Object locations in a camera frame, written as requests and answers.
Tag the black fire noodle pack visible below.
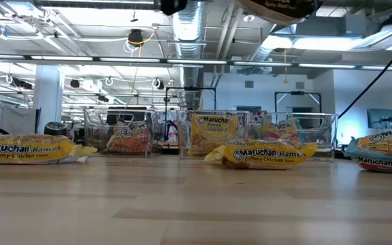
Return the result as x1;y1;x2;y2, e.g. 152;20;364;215
104;121;153;154
233;0;321;27

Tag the yellow creamy chicken ramen pack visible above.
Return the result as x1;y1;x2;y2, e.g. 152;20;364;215
188;114;240;158
0;133;98;165
203;137;319;170

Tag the black ceiling spotlight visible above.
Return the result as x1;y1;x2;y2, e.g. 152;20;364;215
127;29;145;47

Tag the long overhead light bar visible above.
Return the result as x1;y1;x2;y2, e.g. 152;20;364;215
0;53;392;72

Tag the clear plastic bin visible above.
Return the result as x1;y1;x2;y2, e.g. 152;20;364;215
83;108;158;159
178;109;251;160
263;112;339;161

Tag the bright ceiling lamp panel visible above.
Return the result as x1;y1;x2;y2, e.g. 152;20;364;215
262;33;367;52

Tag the black round pot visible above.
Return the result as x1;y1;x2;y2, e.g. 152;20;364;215
44;121;68;136

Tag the wide silver ventilation duct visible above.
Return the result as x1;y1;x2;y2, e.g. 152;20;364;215
169;0;206;110

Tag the yellow hanging cable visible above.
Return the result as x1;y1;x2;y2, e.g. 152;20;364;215
125;29;157;105

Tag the slim silver ventilation duct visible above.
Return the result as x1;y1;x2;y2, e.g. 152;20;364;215
242;22;287;76

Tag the black metal frame stand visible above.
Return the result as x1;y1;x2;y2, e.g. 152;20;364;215
274;91;323;114

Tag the grey partition wall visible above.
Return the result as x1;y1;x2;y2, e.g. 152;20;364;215
0;105;41;135

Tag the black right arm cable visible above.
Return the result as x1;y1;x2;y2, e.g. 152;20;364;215
338;33;392;119

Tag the wall monitor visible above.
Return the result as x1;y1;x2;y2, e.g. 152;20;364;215
367;108;392;130

